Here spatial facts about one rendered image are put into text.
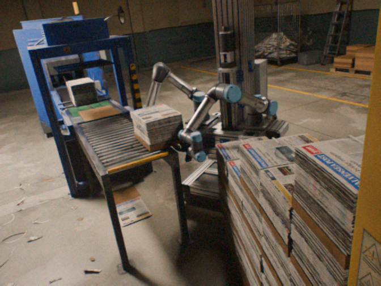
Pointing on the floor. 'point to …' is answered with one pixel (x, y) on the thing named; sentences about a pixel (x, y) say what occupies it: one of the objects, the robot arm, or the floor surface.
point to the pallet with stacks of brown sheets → (355, 60)
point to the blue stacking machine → (56, 79)
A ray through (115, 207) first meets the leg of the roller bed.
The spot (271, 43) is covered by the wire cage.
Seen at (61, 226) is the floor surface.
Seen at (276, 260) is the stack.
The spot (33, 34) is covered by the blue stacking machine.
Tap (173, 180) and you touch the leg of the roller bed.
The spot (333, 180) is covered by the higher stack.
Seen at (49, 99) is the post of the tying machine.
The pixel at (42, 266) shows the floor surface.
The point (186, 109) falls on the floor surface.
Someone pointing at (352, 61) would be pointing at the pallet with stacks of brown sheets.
